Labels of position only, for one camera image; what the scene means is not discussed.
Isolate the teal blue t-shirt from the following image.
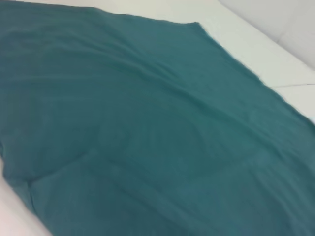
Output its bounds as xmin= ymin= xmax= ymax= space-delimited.
xmin=0 ymin=1 xmax=315 ymax=236

